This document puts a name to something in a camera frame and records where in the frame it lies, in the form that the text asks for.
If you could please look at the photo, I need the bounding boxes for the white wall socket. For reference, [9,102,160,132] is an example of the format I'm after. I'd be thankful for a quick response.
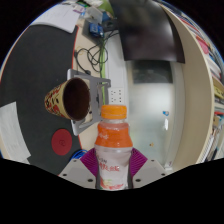
[109,87,125,104]

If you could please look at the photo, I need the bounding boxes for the black computer monitor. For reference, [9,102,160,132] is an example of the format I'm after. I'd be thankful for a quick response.
[109,0,186,64]

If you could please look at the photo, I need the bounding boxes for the patterned paper cup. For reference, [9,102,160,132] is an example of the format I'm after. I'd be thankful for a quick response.
[43,77,92,122]

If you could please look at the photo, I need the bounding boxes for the white paper sheet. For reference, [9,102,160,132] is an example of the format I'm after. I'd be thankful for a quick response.
[0,101,32,163]

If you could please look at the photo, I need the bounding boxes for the grey metal laptop stand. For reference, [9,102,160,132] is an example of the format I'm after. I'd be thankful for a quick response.
[66,68,112,137]

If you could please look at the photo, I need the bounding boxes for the black desk mat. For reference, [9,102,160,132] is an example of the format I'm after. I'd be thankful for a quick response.
[0,23,84,176]

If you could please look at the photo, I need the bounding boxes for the tangled black cables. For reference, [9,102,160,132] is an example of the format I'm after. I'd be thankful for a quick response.
[73,29,118,76]

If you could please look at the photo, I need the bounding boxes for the orange-capped drink bottle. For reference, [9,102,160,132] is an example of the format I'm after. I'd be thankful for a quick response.
[94,104,134,191]

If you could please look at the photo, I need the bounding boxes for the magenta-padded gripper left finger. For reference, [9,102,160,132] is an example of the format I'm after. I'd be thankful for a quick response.
[58,148,99,189]

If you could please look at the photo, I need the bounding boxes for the small blue desk device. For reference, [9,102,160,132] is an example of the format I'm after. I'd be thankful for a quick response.
[88,22,105,38]

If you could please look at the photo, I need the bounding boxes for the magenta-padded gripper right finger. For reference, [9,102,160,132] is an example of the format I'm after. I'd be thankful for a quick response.
[128,148,168,189]

